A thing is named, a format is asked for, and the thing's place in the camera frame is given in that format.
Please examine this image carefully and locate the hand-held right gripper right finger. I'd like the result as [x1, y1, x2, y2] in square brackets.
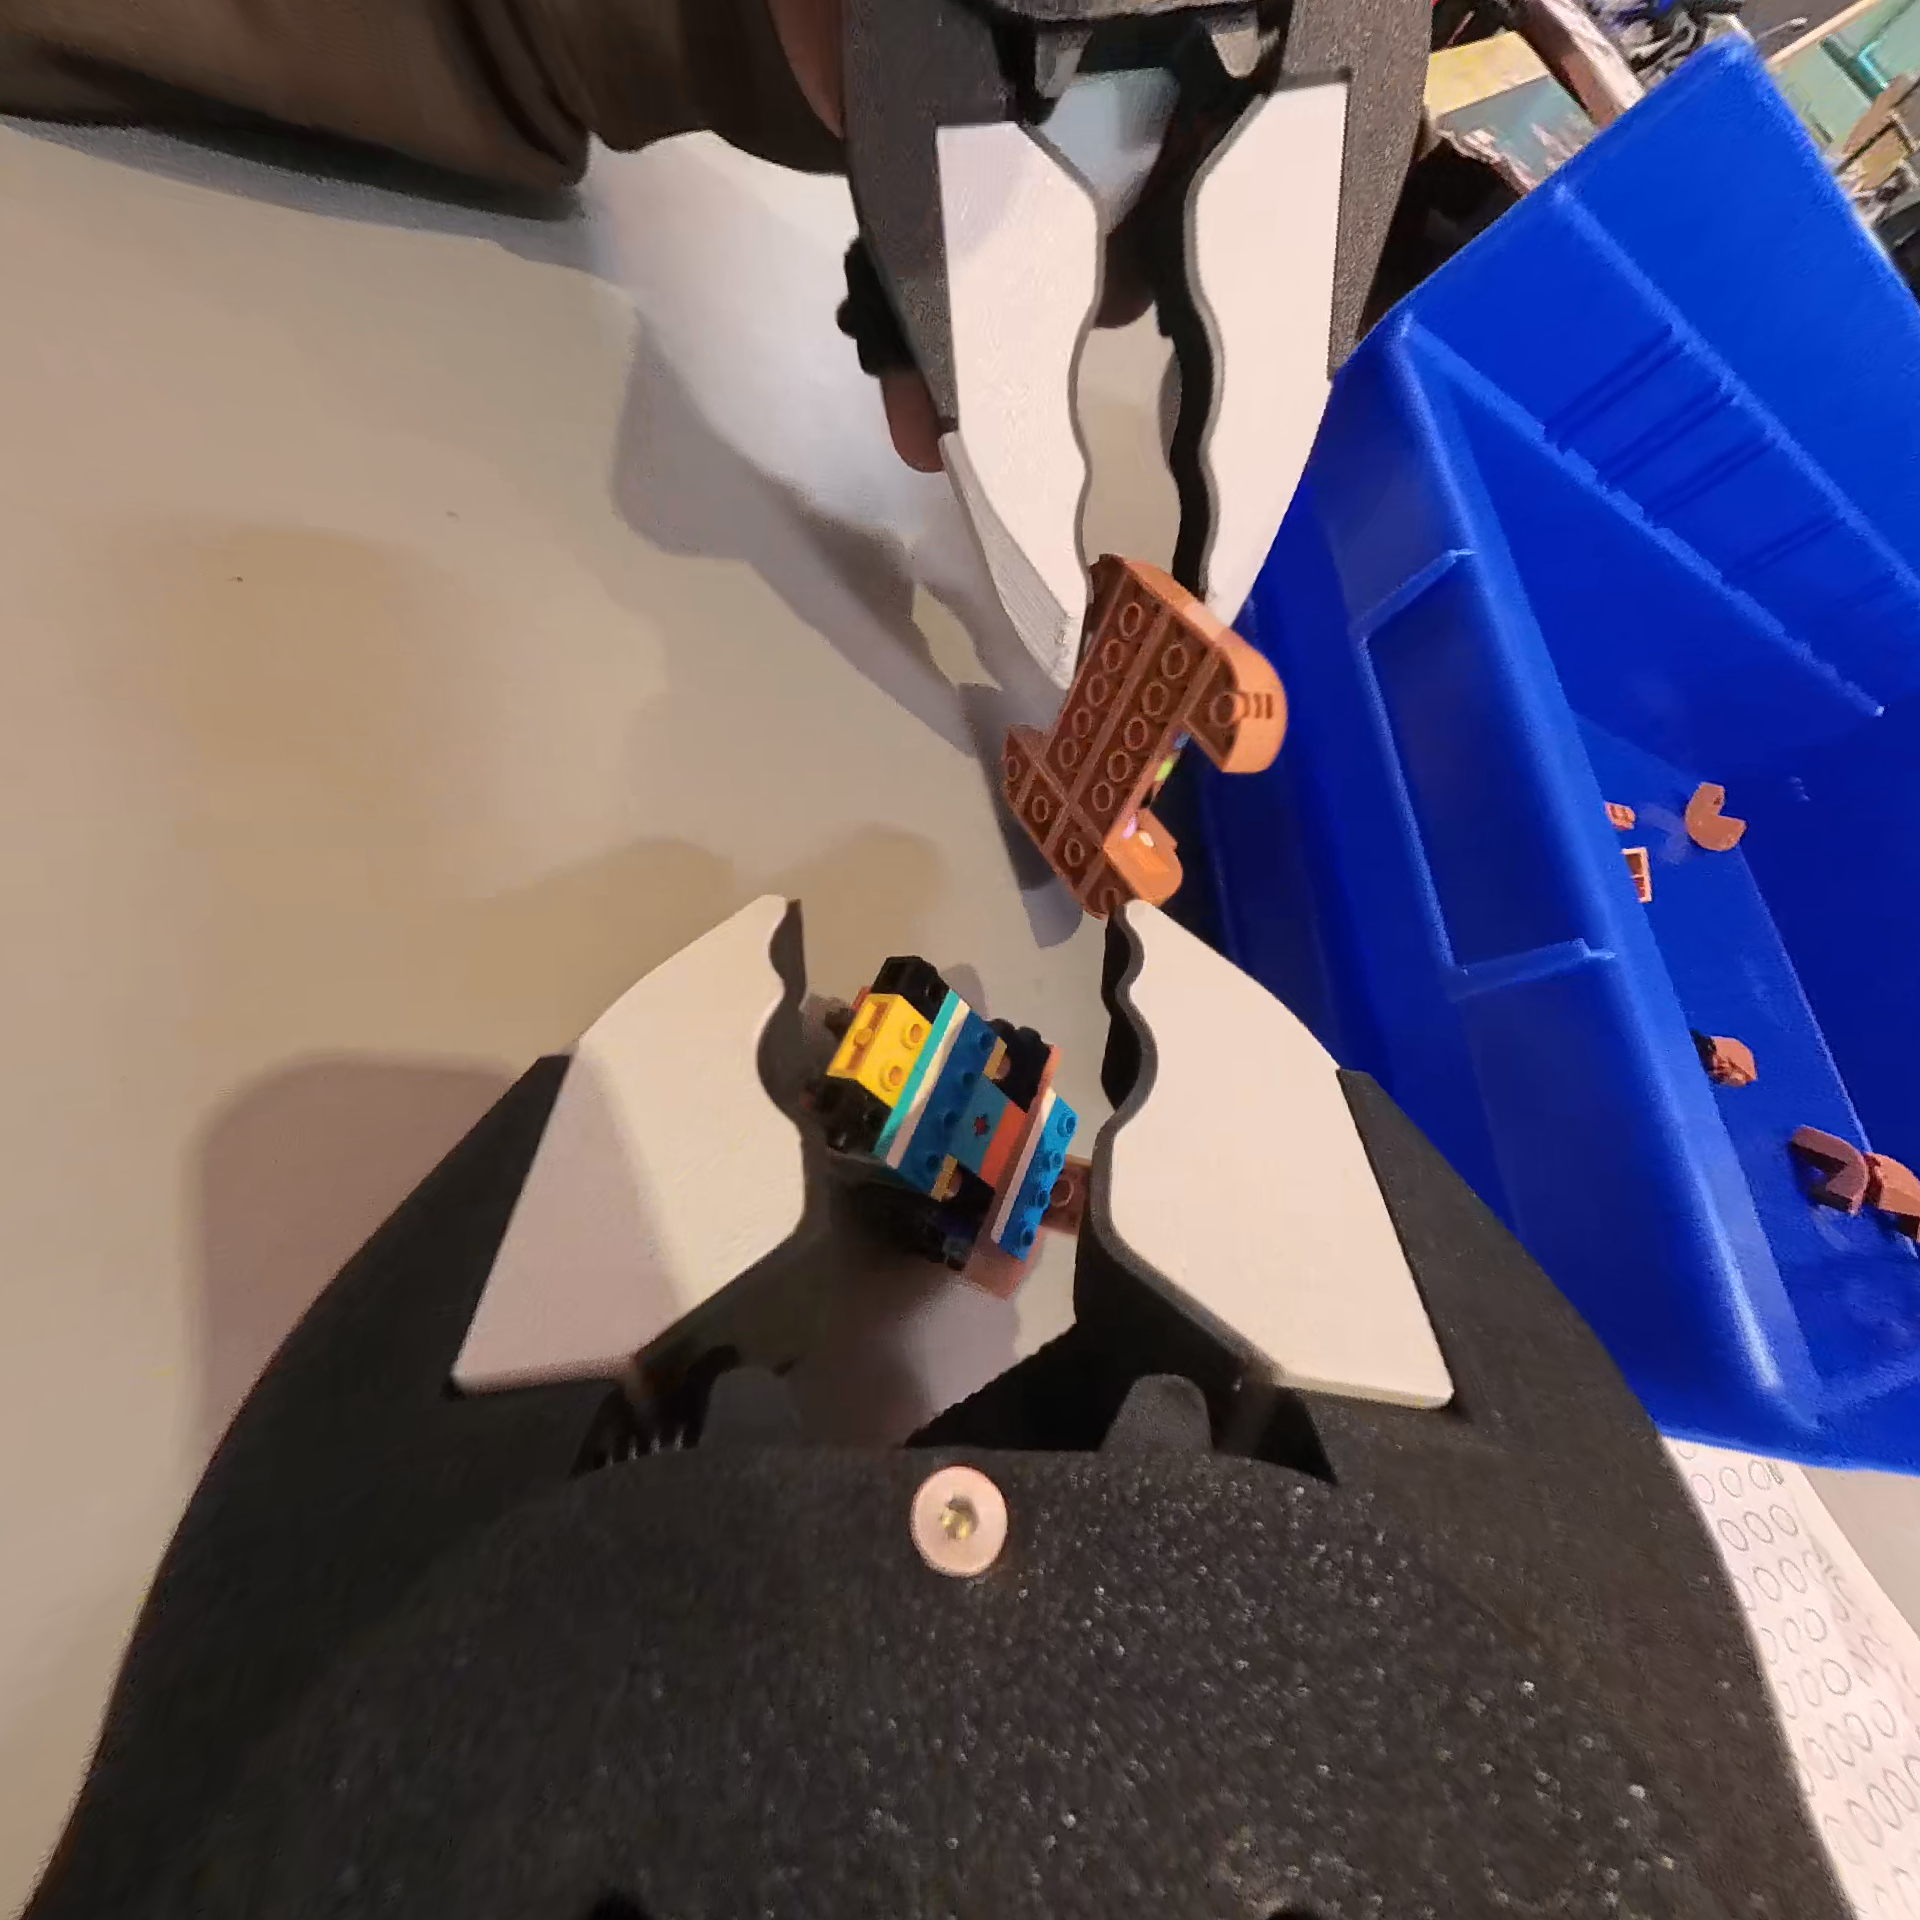
[1087, 902, 1460, 1415]

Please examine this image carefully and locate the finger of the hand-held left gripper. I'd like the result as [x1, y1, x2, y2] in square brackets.
[1154, 72, 1354, 637]
[930, 123, 1113, 689]

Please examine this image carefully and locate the colourful toy brick model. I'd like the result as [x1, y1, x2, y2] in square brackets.
[800, 955, 1093, 1301]

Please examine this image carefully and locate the brown toy brick shell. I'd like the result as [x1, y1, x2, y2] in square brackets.
[999, 557, 1292, 922]

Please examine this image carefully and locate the blue plastic bin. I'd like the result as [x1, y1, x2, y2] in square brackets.
[1182, 37, 1920, 1481]

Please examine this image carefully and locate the person's left hand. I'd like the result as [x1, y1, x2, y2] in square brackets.
[878, 368, 950, 475]

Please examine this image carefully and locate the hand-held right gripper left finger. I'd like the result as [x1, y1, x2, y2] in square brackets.
[450, 896, 816, 1397]

